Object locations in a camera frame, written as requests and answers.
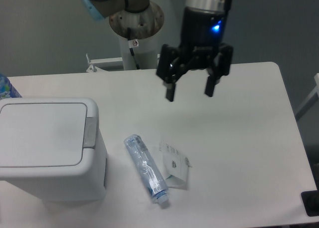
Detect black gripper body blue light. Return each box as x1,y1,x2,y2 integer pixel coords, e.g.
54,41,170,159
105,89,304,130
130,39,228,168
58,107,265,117
178,6,227,71

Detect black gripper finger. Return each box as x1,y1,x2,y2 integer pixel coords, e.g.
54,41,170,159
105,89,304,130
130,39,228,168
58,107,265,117
156,44,192,102
199,43,233,97

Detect white push-button trash can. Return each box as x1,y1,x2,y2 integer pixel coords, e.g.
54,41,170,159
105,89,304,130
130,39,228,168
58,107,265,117
0,97,108,202

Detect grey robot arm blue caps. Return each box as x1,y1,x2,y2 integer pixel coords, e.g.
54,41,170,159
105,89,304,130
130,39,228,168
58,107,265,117
82,0,233,101

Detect crushed clear plastic bottle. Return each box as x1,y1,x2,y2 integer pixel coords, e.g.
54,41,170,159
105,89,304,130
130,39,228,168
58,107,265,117
124,134,168,205

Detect flattened white paper carton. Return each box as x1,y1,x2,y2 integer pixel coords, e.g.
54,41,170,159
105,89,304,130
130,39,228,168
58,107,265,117
159,141,192,190

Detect black clamp at table edge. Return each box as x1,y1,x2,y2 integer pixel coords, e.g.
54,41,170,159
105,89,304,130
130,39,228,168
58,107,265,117
301,190,319,217

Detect blue patterned bottle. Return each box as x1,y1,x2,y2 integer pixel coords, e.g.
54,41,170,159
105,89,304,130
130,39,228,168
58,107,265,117
0,74,22,100

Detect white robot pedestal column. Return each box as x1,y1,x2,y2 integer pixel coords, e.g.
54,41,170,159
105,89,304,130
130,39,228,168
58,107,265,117
109,2,164,70

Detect white metal base frame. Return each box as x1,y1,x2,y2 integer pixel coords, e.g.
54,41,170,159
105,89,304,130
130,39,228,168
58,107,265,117
86,53,125,73

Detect white frame at right edge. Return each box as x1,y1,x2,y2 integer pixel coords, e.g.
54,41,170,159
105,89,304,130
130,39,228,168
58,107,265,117
295,73,319,121

